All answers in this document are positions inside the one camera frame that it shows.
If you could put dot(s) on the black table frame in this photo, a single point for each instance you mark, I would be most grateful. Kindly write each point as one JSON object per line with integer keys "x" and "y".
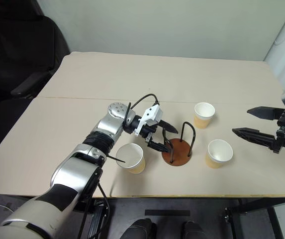
{"x": 246, "y": 207}

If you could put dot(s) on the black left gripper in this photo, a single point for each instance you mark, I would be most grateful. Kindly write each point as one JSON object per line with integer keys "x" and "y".
{"x": 149, "y": 132}

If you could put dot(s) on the paper cup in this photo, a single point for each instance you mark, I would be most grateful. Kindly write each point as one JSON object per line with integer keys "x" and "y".
{"x": 132, "y": 154}
{"x": 203, "y": 122}
{"x": 217, "y": 150}

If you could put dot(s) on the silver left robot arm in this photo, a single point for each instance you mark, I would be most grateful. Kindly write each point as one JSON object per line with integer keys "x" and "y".
{"x": 75, "y": 171}

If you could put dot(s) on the dark rounded shape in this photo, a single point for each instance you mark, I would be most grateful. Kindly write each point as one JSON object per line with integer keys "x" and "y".
{"x": 139, "y": 230}
{"x": 190, "y": 231}

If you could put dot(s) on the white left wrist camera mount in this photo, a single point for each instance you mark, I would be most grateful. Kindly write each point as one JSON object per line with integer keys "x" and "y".
{"x": 149, "y": 115}

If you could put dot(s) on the black office chair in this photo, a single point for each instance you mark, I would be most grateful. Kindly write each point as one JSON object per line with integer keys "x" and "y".
{"x": 20, "y": 49}

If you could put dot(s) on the black flat strip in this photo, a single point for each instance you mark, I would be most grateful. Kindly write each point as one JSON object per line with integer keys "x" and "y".
{"x": 167, "y": 213}

